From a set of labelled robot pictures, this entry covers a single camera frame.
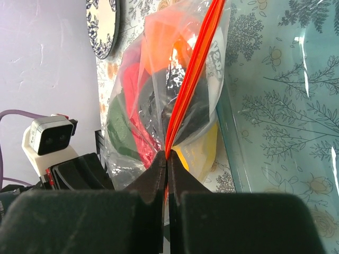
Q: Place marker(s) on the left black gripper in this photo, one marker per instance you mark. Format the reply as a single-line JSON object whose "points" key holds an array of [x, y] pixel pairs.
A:
{"points": [[81, 173]]}

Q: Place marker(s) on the clear zip top bag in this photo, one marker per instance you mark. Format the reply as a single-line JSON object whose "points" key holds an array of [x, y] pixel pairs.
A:
{"points": [[213, 67]]}

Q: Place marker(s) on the yellow bell pepper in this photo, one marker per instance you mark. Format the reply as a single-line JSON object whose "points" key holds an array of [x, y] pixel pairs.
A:
{"points": [[198, 156]]}

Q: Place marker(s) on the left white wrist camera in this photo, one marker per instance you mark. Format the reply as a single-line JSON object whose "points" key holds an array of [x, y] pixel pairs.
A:
{"points": [[47, 142]]}

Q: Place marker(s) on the blue transparent plastic tray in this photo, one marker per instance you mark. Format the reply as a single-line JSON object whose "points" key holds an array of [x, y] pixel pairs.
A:
{"points": [[278, 110]]}

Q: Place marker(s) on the blue floral plate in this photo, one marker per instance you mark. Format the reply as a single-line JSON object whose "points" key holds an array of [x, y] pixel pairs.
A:
{"points": [[102, 18]]}

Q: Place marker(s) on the dark purple plum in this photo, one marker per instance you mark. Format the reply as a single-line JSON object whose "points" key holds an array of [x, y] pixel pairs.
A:
{"points": [[182, 105]]}

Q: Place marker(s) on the green lime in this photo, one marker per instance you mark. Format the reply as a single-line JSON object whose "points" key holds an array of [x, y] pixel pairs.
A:
{"points": [[119, 132]]}

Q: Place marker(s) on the red chili pepper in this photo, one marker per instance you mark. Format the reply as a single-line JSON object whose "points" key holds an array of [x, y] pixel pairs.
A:
{"points": [[132, 80]]}

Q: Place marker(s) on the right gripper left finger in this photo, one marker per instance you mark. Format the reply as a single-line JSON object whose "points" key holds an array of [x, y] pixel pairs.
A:
{"points": [[89, 221]]}

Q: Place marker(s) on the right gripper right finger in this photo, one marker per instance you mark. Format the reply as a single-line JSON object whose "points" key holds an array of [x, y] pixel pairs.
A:
{"points": [[202, 221]]}

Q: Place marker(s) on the orange fruit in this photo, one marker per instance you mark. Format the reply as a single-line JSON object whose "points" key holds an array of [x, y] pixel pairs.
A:
{"points": [[166, 38]]}

